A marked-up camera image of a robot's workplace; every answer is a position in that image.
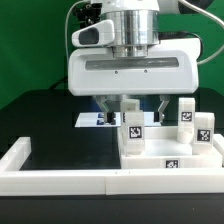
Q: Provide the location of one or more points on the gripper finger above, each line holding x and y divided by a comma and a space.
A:
109, 114
159, 114

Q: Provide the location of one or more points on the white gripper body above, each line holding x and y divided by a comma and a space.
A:
169, 68

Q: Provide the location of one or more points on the white square table top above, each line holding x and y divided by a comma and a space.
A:
162, 150

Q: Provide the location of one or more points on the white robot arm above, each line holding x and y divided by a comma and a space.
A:
124, 53

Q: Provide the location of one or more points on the white sheet with markers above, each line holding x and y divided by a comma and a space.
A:
95, 119

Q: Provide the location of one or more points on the white U-shaped obstacle fence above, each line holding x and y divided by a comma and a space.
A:
16, 182

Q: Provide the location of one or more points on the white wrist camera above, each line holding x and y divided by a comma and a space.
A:
99, 34

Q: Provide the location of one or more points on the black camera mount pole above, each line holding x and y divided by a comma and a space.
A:
87, 14

